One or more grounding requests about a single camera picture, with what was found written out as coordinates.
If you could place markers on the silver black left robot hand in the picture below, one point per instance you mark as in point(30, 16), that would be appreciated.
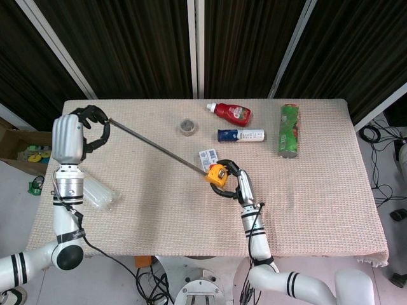
point(66, 139)

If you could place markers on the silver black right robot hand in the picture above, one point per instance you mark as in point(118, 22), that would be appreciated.
point(246, 187)

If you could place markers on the yellow tape measure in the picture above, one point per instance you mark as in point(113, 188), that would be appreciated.
point(216, 174)

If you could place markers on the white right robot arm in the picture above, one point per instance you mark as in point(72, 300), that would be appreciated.
point(257, 238)

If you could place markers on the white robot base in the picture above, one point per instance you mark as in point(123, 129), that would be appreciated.
point(200, 289)

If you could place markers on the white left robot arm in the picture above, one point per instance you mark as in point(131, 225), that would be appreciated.
point(66, 216)

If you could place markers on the clear tape roll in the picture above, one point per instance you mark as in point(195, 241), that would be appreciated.
point(187, 126)

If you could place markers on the colourful toy parts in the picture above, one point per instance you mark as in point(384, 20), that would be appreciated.
point(36, 155)

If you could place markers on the small white printed box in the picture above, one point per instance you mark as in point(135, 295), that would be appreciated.
point(207, 157)

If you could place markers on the brown cardboard box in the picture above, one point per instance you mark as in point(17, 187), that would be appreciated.
point(16, 139)

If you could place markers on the blue and white bottle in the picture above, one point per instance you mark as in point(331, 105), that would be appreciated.
point(245, 135)

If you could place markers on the green plastic object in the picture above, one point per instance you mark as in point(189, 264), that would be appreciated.
point(33, 187)

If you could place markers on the bundle of clear glue sticks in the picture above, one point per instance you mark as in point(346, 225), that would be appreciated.
point(98, 193)

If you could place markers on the green chips can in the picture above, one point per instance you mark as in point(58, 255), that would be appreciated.
point(288, 130)

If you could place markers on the red ketchup bottle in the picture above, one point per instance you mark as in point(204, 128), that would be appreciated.
point(233, 114)

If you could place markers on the beige woven tablecloth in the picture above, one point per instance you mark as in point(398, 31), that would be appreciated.
point(159, 216)

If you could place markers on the small black floor device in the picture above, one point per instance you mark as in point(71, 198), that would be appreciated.
point(397, 215)

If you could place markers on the white partition post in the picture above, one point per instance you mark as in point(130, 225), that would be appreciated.
point(381, 106)
point(57, 47)
point(195, 47)
point(291, 47)

